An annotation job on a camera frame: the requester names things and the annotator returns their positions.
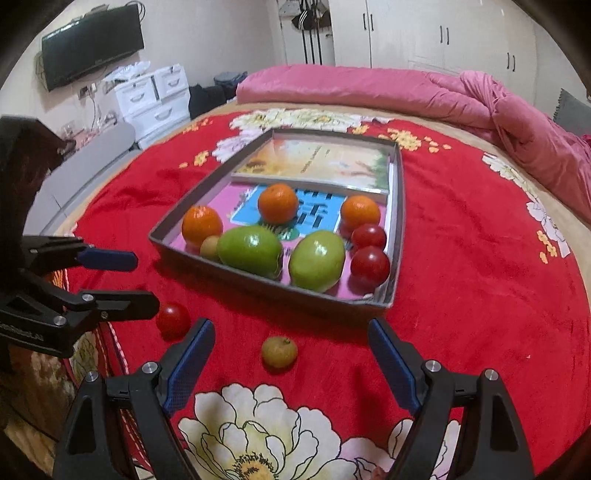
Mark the grey fringed cushion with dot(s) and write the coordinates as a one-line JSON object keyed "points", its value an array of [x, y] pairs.
{"points": [[572, 110]]}

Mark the pink workbook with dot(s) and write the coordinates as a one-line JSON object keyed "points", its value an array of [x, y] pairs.
{"points": [[228, 196]]}

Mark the red cherry tomato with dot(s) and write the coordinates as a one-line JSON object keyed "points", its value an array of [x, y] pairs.
{"points": [[173, 321], [370, 267], [368, 236]]}

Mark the green jujube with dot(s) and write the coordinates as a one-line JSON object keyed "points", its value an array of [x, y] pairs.
{"points": [[249, 251], [317, 261]]}

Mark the white plastic bag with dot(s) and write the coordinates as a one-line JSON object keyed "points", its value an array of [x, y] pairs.
{"points": [[129, 70]]}

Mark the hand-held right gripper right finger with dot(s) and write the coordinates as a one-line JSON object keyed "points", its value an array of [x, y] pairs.
{"points": [[392, 369]]}

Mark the white wardrobe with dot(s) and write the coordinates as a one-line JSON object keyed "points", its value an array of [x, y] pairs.
{"points": [[415, 37]]}

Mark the dark grey bin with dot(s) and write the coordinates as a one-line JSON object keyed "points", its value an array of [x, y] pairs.
{"points": [[228, 79]]}

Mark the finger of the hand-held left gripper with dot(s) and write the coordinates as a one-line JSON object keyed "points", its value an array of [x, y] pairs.
{"points": [[108, 260], [124, 304]]}

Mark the sunflower cover book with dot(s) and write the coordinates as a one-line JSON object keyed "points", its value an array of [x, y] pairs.
{"points": [[314, 161]]}

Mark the black bag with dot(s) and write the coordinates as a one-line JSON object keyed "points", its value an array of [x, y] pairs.
{"points": [[205, 99]]}

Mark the black wall television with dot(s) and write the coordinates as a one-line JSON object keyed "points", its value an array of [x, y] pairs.
{"points": [[92, 46]]}

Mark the white drawer cabinet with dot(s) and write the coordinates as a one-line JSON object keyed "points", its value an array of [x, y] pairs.
{"points": [[159, 121]]}

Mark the grey cardboard box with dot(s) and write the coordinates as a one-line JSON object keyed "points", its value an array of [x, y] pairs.
{"points": [[258, 287]]}

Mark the small orange mandarin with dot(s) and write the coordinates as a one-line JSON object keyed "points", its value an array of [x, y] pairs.
{"points": [[202, 225], [360, 212], [277, 203]]}

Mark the small white drawer box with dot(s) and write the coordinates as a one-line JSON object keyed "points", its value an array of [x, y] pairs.
{"points": [[136, 94], [173, 81]]}

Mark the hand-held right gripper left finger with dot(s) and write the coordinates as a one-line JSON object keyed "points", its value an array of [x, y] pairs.
{"points": [[189, 369]]}

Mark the red floral blanket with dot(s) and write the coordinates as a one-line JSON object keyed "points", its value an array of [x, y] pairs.
{"points": [[461, 277]]}

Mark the hanging dark bags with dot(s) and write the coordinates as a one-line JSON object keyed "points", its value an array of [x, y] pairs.
{"points": [[309, 18]]}

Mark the pink quilt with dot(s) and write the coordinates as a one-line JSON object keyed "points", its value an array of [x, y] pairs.
{"points": [[369, 85]]}

